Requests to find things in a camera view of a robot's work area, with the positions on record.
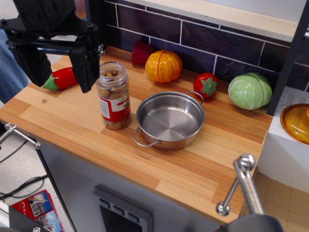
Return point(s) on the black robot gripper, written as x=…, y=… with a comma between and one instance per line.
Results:
x=51, y=26

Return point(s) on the clear almond jar red label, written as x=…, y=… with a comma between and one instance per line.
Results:
x=113, y=92

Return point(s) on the stainless steel two-handled pot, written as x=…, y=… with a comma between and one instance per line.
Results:
x=169, y=120

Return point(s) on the red toy chili pepper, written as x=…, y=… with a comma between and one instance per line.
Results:
x=60, y=79

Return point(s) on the blue jeans leg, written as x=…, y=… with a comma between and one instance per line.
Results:
x=12, y=77

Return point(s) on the red plastic cup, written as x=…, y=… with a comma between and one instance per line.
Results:
x=141, y=53

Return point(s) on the metal clamp left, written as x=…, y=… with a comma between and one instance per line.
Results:
x=11, y=129

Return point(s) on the orange toy pumpkin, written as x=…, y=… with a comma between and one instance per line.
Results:
x=163, y=66

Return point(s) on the red toy tomato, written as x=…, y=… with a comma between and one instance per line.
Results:
x=206, y=85

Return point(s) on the red postcard booklet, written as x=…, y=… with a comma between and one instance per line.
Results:
x=40, y=208

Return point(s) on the grey oven control panel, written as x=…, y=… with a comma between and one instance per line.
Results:
x=119, y=215

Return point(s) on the green toy cabbage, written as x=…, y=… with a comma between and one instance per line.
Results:
x=250, y=91

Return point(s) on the amber glass lid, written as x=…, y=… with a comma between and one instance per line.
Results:
x=295, y=121

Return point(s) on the dark grey shelf post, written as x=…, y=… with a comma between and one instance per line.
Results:
x=290, y=59

